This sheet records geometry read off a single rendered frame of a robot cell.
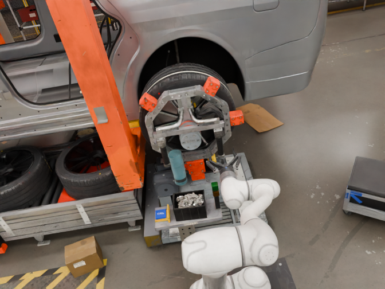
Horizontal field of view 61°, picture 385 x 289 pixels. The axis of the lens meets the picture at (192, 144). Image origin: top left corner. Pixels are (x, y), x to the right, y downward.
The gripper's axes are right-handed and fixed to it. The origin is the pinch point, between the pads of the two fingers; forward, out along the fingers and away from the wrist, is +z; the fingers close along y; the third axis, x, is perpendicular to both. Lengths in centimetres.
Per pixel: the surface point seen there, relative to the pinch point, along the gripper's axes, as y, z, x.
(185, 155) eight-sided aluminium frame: -23.3, 31.8, -22.6
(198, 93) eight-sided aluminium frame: -7.6, 27.4, 26.5
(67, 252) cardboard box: -118, -1, -65
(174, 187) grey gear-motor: -36, 30, -50
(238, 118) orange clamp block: 15.3, 27.6, 3.5
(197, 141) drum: -12.8, 13.2, 0.9
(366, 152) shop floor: 135, 69, -83
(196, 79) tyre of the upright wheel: -7.5, 36.1, 31.6
